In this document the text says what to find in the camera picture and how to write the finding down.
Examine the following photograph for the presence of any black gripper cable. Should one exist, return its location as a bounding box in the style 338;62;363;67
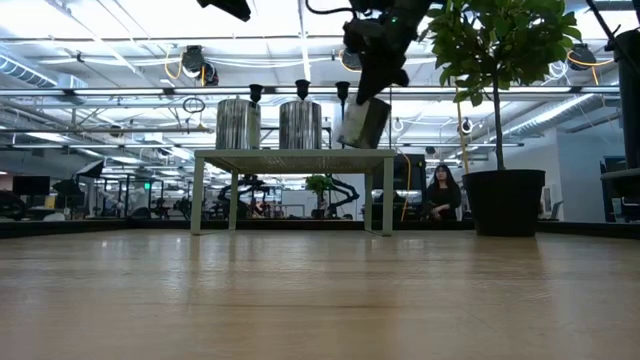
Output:
304;0;362;17

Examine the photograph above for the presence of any black ceiling cable reel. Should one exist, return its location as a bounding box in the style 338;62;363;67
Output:
339;47;362;73
179;44;221;88
566;43;600;71

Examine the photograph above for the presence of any person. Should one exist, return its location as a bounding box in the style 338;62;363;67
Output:
424;163;464;223

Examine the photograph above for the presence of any potted green tree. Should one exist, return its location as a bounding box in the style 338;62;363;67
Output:
422;0;585;239

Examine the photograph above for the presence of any yellow hanging cable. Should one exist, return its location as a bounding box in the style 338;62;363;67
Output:
398;149;413;223

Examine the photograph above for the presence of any black softbox lamp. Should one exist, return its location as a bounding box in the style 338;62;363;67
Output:
74;159;107;181
51;178;87;199

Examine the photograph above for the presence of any hanging black cable loop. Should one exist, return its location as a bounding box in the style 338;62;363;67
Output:
181;95;207;115

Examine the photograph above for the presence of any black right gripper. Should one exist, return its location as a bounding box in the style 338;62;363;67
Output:
342;0;435;106

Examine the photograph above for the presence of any black cabinet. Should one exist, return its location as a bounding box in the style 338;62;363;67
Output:
372;152;428;222

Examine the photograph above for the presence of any black monitor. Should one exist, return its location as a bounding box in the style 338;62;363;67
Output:
11;175;52;198

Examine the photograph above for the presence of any small background plant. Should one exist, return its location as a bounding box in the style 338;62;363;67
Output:
305;173;334;219

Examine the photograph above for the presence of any long ceiling light bar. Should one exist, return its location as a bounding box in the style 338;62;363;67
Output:
0;85;622;97

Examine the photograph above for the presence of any black metal station frame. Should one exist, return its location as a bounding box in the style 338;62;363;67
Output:
0;218;640;239

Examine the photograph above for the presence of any pale green metal shelf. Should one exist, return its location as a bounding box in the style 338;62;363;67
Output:
189;148;397;237

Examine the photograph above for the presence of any scented candle tin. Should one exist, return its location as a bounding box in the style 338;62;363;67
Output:
278;99;324;151
215;97;262;151
336;96;393;151

